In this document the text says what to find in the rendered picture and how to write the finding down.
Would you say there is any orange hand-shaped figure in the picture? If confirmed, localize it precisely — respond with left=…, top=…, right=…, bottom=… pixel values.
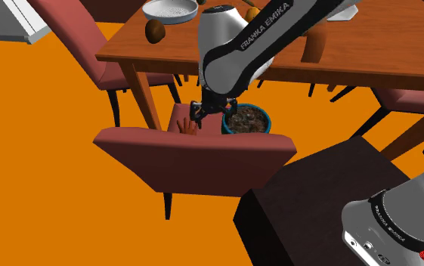
left=176, top=116, right=200, bottom=137

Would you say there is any white flat dish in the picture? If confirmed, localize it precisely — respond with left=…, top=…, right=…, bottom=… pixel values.
left=325, top=5, right=360, bottom=23

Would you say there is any white grey cabinet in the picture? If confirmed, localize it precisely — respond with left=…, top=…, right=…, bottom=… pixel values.
left=0, top=0, right=53, bottom=45

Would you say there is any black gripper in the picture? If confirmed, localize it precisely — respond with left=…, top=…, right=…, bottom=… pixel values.
left=190, top=87, right=240, bottom=130

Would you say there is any dark robot stand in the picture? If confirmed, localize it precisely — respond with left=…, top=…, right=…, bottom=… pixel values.
left=233, top=135, right=412, bottom=266

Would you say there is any orange fruit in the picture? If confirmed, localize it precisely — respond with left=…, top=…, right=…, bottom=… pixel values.
left=243, top=6, right=262, bottom=23

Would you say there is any brown wooden dining table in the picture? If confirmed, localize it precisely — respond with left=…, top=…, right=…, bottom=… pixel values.
left=95, top=0, right=424, bottom=162

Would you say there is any brown kiwi fruit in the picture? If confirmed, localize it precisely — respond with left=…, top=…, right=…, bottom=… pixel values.
left=144, top=19, right=167, bottom=45

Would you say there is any white and blue bowl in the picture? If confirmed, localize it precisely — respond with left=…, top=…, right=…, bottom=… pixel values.
left=141, top=0, right=200, bottom=26

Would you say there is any blue pot with soil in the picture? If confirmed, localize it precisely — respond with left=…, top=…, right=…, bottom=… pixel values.
left=221, top=104, right=272, bottom=135

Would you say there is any red upholstered chair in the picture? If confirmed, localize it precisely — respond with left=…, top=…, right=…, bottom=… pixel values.
left=27, top=0, right=183, bottom=128
left=329, top=85, right=424, bottom=156
left=92, top=103, right=298, bottom=221

